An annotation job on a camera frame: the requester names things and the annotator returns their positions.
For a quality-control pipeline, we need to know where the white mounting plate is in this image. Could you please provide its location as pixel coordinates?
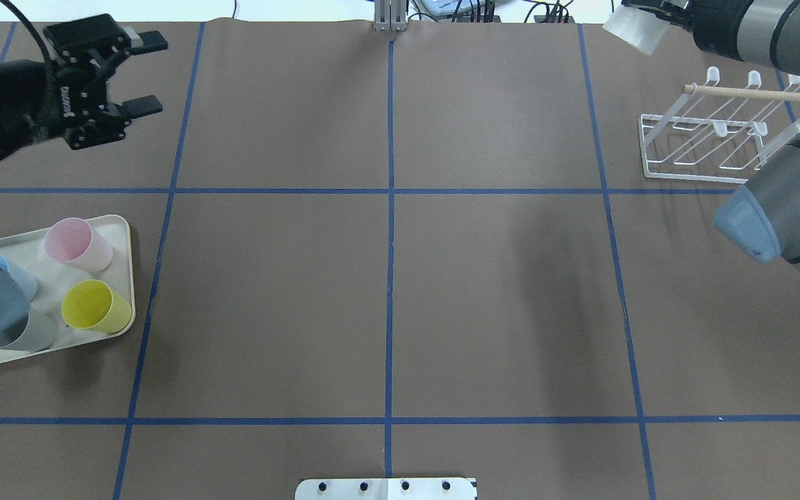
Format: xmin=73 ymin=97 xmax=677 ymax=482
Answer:
xmin=294 ymin=476 xmax=478 ymax=499

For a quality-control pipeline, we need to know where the white plastic cup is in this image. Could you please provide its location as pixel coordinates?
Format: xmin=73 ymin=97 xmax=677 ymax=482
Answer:
xmin=602 ymin=4 xmax=670 ymax=56

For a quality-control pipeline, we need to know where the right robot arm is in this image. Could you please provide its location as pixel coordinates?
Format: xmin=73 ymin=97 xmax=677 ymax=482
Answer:
xmin=604 ymin=1 xmax=800 ymax=272

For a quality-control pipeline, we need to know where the grey plastic cup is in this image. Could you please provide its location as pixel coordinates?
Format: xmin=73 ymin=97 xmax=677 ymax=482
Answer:
xmin=0 ymin=306 xmax=58 ymax=352

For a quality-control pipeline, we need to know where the white wire cup rack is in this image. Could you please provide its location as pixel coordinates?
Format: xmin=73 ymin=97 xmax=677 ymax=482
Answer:
xmin=638 ymin=66 xmax=800 ymax=184

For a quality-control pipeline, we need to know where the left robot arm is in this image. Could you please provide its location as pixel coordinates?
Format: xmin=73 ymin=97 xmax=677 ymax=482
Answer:
xmin=0 ymin=1 xmax=169 ymax=333

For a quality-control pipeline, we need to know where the pink plastic cup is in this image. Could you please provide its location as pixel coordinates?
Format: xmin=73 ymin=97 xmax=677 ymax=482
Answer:
xmin=42 ymin=217 xmax=114 ymax=273

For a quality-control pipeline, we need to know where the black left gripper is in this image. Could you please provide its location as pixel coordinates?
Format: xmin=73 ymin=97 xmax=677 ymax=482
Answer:
xmin=42 ymin=14 xmax=169 ymax=151

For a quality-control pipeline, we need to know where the aluminium frame post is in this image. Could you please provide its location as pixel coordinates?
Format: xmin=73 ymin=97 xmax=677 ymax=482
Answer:
xmin=374 ymin=0 xmax=410 ymax=33

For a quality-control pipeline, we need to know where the blue plastic cup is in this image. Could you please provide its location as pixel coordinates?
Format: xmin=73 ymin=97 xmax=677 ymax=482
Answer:
xmin=0 ymin=254 xmax=39 ymax=301

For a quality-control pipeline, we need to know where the cream plastic tray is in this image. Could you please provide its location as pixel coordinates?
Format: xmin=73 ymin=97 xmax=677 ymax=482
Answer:
xmin=0 ymin=213 xmax=137 ymax=364

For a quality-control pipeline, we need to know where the yellow plastic cup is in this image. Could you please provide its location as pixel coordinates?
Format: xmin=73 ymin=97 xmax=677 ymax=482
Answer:
xmin=60 ymin=279 xmax=133 ymax=333

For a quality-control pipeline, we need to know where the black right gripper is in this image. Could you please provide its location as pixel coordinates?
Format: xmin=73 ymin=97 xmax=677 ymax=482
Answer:
xmin=620 ymin=1 xmax=693 ymax=32

